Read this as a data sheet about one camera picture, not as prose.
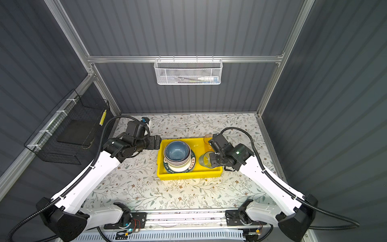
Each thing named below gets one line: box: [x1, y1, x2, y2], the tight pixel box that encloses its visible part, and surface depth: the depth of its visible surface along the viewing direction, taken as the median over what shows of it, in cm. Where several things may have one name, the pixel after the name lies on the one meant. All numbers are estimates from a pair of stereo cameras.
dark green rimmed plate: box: [163, 149, 197, 174], surface depth 88 cm
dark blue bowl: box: [164, 140, 191, 163], surface depth 89 cm
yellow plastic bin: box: [157, 137, 224, 180], surface depth 89 cm
